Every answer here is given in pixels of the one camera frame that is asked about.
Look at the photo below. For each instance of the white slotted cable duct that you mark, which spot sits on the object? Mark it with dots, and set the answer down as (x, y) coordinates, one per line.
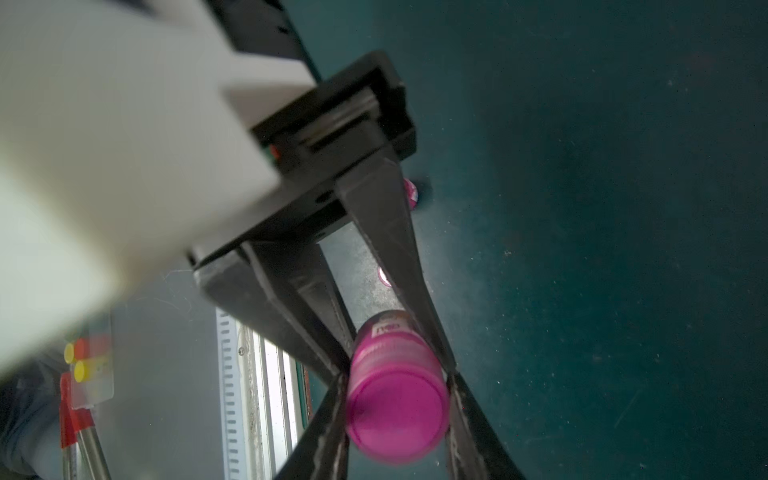
(235, 464)

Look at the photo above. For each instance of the magenta lid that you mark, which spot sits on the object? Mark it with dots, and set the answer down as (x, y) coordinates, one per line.
(383, 278)
(397, 402)

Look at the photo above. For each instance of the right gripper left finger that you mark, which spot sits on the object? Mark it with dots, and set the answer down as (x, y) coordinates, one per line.
(322, 451)

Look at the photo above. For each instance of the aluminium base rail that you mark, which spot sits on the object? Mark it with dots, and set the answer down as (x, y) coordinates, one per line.
(273, 403)

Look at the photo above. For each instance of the green table mat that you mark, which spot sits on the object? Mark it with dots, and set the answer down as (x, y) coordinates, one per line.
(592, 220)

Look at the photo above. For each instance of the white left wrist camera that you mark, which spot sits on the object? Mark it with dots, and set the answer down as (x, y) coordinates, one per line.
(125, 138)

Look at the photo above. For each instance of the magenta paint jar back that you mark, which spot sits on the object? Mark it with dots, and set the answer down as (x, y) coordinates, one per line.
(386, 329)

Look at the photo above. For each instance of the magenta paint jar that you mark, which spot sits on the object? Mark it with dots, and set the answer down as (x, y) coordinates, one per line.
(386, 329)
(412, 194)

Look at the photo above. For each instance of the paint jar colour set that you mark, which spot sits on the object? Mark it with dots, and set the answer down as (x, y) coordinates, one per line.
(88, 382)

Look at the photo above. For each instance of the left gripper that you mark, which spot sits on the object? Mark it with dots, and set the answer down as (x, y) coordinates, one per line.
(357, 120)

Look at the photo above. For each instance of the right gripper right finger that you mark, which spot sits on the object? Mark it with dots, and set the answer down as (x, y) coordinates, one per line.
(473, 448)

